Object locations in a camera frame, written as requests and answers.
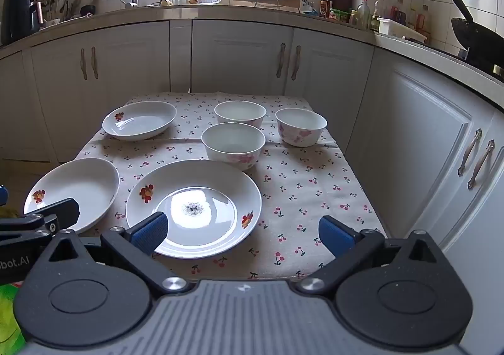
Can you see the dark sauce bottle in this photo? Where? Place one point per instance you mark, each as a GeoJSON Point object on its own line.
{"type": "Point", "coordinates": [326, 2]}

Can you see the black kitchen appliance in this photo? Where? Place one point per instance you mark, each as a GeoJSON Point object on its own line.
{"type": "Point", "coordinates": [19, 16]}

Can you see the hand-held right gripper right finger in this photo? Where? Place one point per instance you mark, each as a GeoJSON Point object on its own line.
{"type": "Point", "coordinates": [334, 235]}

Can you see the clear condiment bottle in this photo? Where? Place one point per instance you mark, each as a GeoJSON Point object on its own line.
{"type": "Point", "coordinates": [378, 12]}

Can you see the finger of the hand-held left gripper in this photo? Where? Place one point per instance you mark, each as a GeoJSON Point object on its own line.
{"type": "Point", "coordinates": [3, 195]}
{"type": "Point", "coordinates": [59, 213]}

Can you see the clear oil bottle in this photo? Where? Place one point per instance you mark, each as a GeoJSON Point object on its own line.
{"type": "Point", "coordinates": [363, 16]}

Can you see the cherry print tablecloth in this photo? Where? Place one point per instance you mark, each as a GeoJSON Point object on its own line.
{"type": "Point", "coordinates": [315, 189]}

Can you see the white fruit-print deep plate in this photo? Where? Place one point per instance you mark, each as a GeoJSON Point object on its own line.
{"type": "Point", "coordinates": [82, 189]}
{"type": "Point", "coordinates": [145, 122]}

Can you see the large white fruit-print plate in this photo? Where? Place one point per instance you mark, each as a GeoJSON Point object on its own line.
{"type": "Point", "coordinates": [220, 229]}

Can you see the green plastic bag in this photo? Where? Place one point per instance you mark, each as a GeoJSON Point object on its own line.
{"type": "Point", "coordinates": [8, 319]}

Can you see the gas stove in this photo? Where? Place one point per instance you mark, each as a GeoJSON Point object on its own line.
{"type": "Point", "coordinates": [484, 68]}

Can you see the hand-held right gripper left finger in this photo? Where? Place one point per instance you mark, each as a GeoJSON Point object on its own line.
{"type": "Point", "coordinates": [151, 231]}

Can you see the grey kitchen countertop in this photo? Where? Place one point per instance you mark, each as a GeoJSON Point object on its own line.
{"type": "Point", "coordinates": [236, 13]}

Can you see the white pink-flower bowl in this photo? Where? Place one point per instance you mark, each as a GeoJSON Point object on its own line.
{"type": "Point", "coordinates": [232, 142]}
{"type": "Point", "coordinates": [301, 126]}

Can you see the white ceramic bowl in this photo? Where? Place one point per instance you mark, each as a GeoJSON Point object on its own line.
{"type": "Point", "coordinates": [240, 112]}

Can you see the white plastic tray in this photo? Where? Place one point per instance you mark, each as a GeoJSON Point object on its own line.
{"type": "Point", "coordinates": [401, 30]}

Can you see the black wok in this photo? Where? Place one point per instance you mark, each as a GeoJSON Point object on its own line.
{"type": "Point", "coordinates": [476, 37]}

